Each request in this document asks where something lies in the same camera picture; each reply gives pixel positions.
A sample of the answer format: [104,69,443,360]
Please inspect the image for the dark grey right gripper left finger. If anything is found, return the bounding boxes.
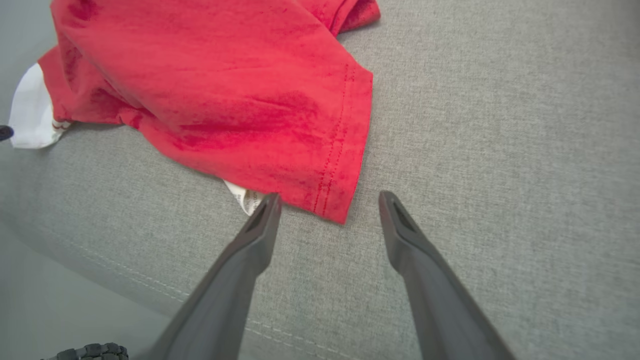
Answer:
[145,193,283,360]

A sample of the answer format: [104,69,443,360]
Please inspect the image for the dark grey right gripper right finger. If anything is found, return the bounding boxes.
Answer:
[378,190,516,360]

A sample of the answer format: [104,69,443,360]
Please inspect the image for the red jersey with white trim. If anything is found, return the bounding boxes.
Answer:
[9,0,382,225]

